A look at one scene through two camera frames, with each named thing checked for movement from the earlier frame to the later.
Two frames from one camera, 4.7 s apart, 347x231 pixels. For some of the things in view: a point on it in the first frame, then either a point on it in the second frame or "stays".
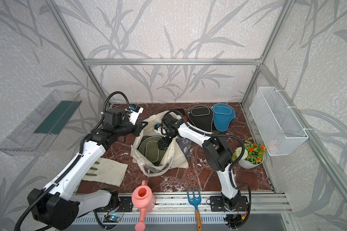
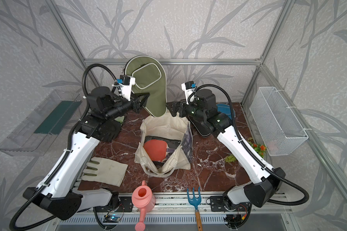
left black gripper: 138,127 -> 134,103
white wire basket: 278,129 stays
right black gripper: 166,143 -> 182,105
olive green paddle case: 148,147 -> 150,77
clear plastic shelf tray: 34,134 stays
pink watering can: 143,198 stays
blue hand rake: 196,202 stays
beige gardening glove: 106,172 stays
